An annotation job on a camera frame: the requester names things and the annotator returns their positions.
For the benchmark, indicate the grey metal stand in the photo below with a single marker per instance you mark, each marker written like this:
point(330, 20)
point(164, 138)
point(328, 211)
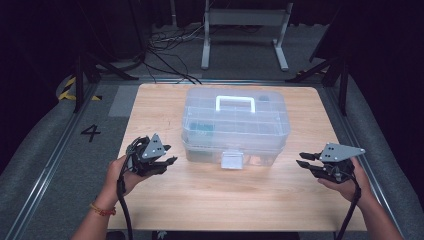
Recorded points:
point(246, 16)

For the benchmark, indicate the person's right hand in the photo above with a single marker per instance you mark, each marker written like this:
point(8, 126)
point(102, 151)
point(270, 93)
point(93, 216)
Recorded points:
point(358, 186)

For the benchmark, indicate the person's left hand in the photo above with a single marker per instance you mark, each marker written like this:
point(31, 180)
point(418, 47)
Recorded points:
point(116, 180)

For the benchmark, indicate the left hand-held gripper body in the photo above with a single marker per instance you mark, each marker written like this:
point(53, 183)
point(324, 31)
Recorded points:
point(145, 158)

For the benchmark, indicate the green and white medicine box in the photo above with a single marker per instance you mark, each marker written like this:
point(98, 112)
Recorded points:
point(201, 129)

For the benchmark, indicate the yellow and black hazard tape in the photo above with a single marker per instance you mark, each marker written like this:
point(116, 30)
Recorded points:
point(68, 90)

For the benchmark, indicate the clear plastic storage box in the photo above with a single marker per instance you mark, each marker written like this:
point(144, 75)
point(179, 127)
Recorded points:
point(233, 133)

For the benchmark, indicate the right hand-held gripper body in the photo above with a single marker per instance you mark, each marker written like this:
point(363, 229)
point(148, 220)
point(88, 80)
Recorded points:
point(336, 163)

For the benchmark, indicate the black tripod stand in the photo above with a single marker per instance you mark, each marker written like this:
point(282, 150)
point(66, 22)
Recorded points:
point(80, 76)
point(341, 76)

